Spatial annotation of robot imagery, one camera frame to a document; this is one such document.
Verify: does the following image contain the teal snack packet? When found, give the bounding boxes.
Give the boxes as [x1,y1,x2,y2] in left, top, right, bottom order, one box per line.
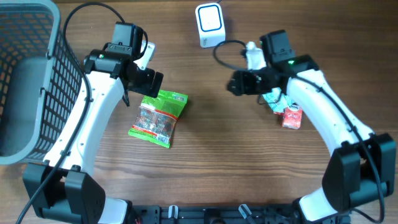
[262,88,294,112]

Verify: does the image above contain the red white tissue pack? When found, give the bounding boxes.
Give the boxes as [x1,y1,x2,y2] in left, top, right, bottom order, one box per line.
[282,105,303,129]

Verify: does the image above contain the green candy bag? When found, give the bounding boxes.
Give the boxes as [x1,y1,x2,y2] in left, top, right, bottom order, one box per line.
[128,90,188,148]

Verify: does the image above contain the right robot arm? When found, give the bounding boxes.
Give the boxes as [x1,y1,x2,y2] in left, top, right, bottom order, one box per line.
[227,30,397,223]

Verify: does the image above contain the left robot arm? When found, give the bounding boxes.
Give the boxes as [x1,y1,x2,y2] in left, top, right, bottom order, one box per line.
[23,22,163,223]

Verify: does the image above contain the white barcode scanner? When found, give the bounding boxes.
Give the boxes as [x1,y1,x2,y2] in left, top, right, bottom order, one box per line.
[195,2,226,48]

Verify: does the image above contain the grey plastic mesh basket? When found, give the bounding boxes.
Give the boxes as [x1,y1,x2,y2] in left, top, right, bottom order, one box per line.
[1,0,82,166]

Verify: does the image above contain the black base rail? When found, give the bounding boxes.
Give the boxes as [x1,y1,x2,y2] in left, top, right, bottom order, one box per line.
[127,203,351,224]

